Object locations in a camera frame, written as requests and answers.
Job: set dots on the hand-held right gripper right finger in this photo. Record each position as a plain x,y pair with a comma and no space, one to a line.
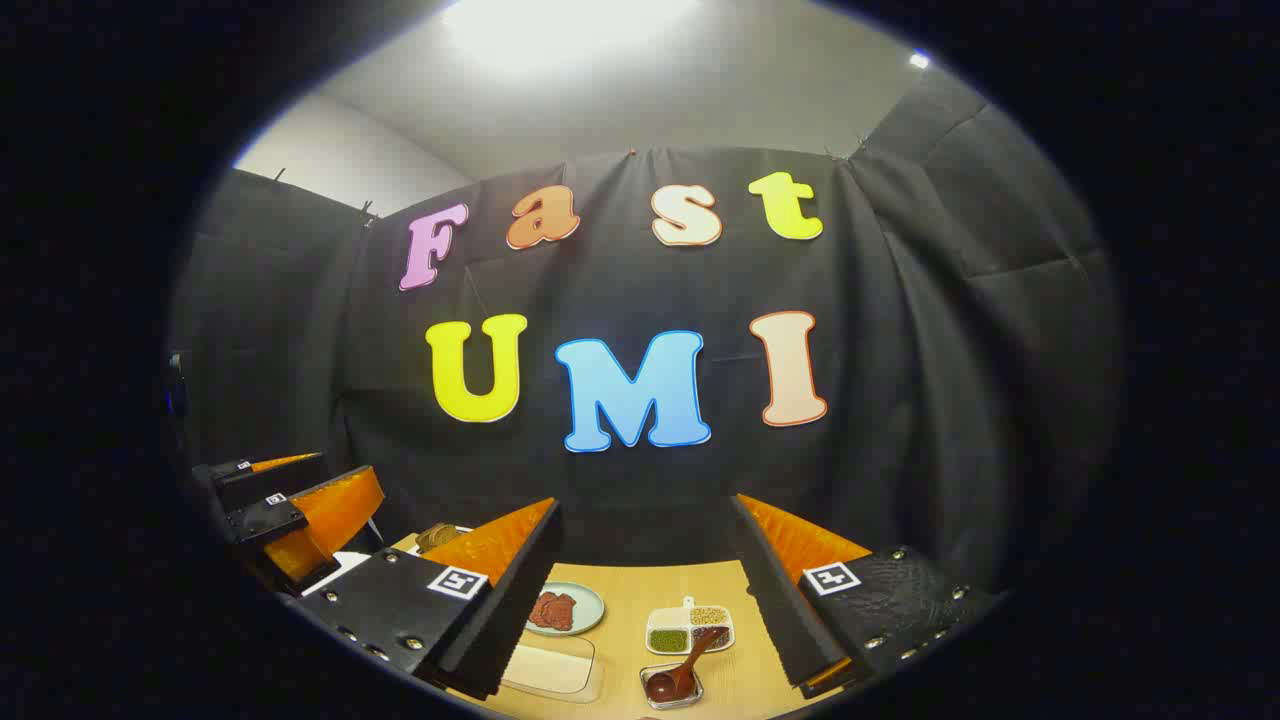
780,610

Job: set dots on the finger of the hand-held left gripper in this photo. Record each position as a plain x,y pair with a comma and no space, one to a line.
262,520
280,475

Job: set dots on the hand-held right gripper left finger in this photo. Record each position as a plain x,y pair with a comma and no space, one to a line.
515,610

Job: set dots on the white divided rice and bean dish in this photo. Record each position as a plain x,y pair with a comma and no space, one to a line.
665,620

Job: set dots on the dark brown wooden spoon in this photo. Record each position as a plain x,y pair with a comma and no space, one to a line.
662,686

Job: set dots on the brown meat piece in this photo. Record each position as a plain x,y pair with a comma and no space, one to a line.
552,610

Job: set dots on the clear rectangular tray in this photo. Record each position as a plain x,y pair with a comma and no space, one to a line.
550,668

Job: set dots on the pale green plate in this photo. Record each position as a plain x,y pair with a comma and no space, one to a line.
590,600

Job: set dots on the brown bread slice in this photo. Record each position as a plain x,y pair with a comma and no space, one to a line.
438,538

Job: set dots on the black backdrop cloth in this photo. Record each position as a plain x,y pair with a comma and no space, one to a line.
900,400

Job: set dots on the large ceiling light panel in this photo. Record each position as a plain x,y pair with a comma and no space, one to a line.
570,25

